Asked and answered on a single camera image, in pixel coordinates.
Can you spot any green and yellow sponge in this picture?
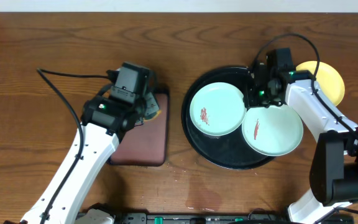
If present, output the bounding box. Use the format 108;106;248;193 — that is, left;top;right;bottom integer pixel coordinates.
144;92;160;121

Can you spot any light green plate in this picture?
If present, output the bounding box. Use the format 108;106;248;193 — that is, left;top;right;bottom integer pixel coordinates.
242;105;303;157

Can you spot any light blue plate top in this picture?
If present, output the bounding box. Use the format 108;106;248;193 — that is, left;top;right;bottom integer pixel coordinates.
189;82;246;137

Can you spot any yellow plate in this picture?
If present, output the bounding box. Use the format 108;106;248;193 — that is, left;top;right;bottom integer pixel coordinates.
295;60;346;107

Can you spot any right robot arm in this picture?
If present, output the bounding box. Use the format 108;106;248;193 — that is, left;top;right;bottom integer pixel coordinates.
244;48;358;223

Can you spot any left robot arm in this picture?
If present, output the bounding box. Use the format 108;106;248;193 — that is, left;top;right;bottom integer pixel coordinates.
18;62;157;224

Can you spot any round black tray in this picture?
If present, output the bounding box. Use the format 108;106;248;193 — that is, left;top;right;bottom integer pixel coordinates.
181;66;274;170

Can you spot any right black cable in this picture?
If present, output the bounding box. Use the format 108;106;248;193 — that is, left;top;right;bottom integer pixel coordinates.
253;32;358;215

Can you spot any black cable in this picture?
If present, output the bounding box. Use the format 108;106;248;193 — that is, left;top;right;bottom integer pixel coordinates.
35;67;111;224
253;32;358;215

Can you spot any left black cable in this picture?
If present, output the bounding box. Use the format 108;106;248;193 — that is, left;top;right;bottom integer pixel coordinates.
35;67;111;224

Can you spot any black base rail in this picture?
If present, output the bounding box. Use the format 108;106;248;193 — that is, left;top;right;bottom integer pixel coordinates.
76;203;355;224

